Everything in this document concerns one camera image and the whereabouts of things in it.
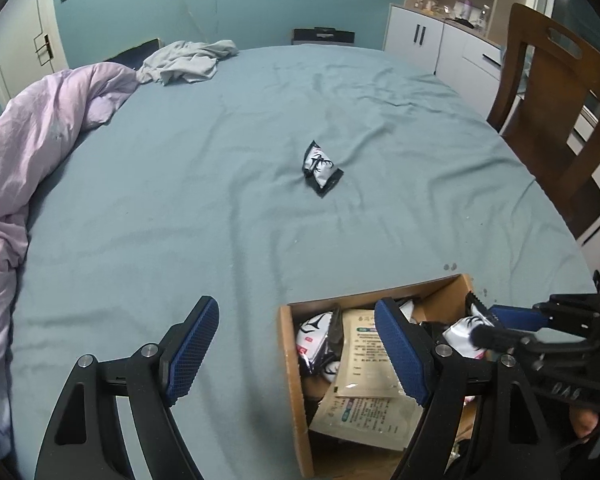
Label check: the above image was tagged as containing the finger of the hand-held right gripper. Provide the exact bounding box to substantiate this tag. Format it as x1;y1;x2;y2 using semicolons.
469;325;600;367
487;294;600;332

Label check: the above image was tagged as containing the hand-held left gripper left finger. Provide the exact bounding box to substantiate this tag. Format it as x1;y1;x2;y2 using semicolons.
34;296;221;480

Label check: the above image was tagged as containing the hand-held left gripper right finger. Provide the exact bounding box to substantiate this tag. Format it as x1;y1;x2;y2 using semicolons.
374;297;563;480

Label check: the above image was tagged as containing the beige sachet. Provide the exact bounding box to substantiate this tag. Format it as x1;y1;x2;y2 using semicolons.
307;385;426;443
337;308;416;400

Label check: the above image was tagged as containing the brown cardboard box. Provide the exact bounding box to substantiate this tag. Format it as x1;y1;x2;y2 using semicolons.
278;273;481;478

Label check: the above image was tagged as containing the person's right hand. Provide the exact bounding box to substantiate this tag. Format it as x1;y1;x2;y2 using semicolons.
569;406;600;436

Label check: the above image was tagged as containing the bed with teal sheet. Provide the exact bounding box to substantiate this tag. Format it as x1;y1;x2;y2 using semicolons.
7;42;598;480

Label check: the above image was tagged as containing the brown wooden chair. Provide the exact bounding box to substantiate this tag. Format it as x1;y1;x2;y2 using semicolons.
486;2;600;238

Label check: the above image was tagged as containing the pink duvet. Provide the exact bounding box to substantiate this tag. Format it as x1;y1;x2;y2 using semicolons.
0;62;142;461

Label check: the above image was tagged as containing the crumpled grey cloth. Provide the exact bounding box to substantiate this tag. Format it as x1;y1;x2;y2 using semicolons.
137;39;240;86

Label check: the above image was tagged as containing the white low cabinet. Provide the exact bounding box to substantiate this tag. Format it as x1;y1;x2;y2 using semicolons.
382;4;506;118

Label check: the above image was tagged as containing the dark blue pillow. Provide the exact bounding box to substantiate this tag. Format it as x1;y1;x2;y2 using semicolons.
102;37;162;68

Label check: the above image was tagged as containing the cluster of small bottles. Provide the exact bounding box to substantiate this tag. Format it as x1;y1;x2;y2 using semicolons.
412;0;491;31

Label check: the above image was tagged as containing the black bag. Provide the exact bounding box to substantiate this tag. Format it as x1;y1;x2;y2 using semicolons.
292;27;355;47

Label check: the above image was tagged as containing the white door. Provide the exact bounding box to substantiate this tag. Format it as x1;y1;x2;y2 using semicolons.
0;0;71;106

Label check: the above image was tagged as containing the thin wall cable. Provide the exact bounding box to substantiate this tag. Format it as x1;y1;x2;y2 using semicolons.
177;0;222;45

